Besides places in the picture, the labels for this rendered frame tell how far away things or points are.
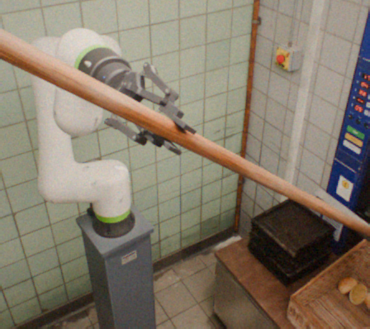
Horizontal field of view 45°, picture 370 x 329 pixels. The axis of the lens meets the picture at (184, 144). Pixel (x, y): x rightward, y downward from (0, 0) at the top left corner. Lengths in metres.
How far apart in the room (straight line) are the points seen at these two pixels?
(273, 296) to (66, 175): 1.18
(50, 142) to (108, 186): 0.22
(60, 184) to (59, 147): 0.12
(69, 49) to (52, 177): 0.62
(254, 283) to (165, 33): 1.25
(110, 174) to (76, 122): 0.48
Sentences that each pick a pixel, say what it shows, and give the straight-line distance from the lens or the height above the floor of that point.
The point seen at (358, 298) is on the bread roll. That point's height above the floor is 0.63.
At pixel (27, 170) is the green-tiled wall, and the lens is 2.14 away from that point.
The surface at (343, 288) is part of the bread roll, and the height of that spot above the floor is 0.64.
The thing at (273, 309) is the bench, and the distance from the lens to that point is 2.16.
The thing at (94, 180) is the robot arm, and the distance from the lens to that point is 1.42.
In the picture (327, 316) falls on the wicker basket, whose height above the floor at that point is 0.59.
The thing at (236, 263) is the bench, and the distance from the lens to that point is 2.30.
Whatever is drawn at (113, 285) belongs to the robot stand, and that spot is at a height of 1.01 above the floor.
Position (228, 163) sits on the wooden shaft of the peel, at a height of 1.85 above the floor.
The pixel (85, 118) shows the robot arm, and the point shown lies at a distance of 0.97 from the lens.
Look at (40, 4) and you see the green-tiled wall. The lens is 1.85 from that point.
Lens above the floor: 2.32
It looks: 35 degrees down
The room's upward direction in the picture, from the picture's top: straight up
